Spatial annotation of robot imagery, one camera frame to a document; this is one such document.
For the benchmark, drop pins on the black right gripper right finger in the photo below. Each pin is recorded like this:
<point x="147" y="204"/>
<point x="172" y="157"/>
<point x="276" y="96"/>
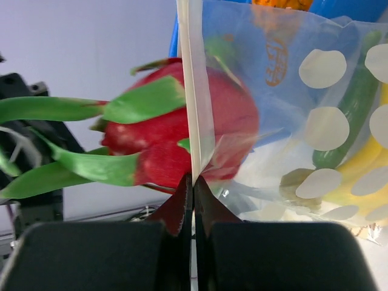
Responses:
<point x="237" y="255"/>

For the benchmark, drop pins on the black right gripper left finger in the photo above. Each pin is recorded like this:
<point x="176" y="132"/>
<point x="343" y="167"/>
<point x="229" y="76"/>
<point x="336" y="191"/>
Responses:
<point x="153" y="254"/>

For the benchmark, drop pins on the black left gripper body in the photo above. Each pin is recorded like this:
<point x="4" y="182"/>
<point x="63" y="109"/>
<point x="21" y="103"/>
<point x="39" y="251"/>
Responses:
<point x="27" y="151"/>

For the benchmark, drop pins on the yellow toy banana bunch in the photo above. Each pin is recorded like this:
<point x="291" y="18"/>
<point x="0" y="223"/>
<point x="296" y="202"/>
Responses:
<point x="364" y="181"/>

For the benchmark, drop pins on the pink toy dragon fruit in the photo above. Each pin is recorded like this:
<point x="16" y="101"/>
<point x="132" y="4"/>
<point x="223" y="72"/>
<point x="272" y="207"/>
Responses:
<point x="145" y="133"/>

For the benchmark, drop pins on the clear dotted zip top bag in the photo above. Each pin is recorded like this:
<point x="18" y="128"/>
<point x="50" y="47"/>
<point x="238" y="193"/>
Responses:
<point x="297" y="67"/>

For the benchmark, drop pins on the green toy pepper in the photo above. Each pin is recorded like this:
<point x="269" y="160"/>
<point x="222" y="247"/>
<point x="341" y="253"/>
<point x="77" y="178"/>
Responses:
<point x="355" y="104"/>

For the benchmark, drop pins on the blue plastic bin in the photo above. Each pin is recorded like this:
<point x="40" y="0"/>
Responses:
<point x="367" y="11"/>

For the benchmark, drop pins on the orange toy pineapple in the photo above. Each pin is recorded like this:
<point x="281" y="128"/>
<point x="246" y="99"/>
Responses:
<point x="303" y="5"/>

